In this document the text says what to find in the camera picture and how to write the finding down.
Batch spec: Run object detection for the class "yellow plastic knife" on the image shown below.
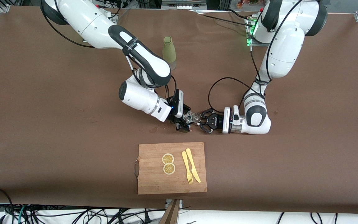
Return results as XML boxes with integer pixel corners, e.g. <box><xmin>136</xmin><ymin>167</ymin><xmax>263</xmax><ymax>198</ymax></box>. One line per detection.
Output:
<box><xmin>186</xmin><ymin>148</ymin><xmax>201</xmax><ymax>183</ymax></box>

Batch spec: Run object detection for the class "yellow plastic fork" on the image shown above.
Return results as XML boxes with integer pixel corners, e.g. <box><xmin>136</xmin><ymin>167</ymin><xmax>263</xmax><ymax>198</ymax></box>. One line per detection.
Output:
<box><xmin>182</xmin><ymin>151</ymin><xmax>194</xmax><ymax>184</ymax></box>

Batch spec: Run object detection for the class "brown table cover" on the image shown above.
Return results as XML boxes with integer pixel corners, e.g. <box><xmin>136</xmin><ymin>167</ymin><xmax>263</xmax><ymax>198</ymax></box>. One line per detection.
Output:
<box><xmin>0</xmin><ymin>6</ymin><xmax>358</xmax><ymax>215</ymax></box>

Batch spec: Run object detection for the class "bamboo cutting board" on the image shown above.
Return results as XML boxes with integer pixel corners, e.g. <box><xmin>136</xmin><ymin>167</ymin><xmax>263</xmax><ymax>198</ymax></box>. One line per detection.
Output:
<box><xmin>135</xmin><ymin>142</ymin><xmax>207</xmax><ymax>195</ymax></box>

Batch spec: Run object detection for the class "green sleeved glass bottle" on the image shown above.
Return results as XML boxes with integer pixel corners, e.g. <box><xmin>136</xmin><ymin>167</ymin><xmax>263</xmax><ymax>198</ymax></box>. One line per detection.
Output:
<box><xmin>162</xmin><ymin>36</ymin><xmax>177</xmax><ymax>71</ymax></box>

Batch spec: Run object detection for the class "grey power strip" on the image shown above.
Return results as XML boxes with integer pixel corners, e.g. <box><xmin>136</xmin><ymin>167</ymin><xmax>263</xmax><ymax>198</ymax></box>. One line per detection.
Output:
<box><xmin>162</xmin><ymin>0</ymin><xmax>207</xmax><ymax>10</ymax></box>

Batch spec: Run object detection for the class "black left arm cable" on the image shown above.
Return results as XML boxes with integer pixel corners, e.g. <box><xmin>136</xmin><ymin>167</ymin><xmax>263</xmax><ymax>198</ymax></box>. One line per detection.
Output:
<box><xmin>208</xmin><ymin>0</ymin><xmax>304</xmax><ymax>114</ymax></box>

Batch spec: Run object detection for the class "small metal bracket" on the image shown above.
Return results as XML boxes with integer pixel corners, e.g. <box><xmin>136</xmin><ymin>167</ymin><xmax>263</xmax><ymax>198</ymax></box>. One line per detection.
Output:
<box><xmin>166</xmin><ymin>199</ymin><xmax>183</xmax><ymax>209</ymax></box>

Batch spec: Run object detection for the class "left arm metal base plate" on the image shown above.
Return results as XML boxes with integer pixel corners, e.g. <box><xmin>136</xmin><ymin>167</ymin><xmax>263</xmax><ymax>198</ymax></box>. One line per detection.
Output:
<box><xmin>245</xmin><ymin>16</ymin><xmax>255</xmax><ymax>47</ymax></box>

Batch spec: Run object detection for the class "wooden post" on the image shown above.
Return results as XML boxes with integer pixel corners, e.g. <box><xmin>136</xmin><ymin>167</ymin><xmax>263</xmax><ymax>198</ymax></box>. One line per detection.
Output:
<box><xmin>160</xmin><ymin>199</ymin><xmax>180</xmax><ymax>224</ymax></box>

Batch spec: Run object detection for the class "black base power cable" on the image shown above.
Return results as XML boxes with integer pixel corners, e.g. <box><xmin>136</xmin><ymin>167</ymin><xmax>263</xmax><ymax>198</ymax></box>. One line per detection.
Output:
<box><xmin>196</xmin><ymin>9</ymin><xmax>255</xmax><ymax>29</ymax></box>

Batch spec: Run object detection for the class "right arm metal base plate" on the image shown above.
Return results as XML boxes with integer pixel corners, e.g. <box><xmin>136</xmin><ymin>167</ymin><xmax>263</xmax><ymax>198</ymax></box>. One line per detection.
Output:
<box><xmin>104</xmin><ymin>9</ymin><xmax>119</xmax><ymax>25</ymax></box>

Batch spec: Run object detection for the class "teal cable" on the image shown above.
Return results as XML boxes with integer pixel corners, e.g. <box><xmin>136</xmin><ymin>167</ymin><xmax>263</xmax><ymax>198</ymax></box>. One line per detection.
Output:
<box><xmin>17</xmin><ymin>205</ymin><xmax>28</xmax><ymax>224</ymax></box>

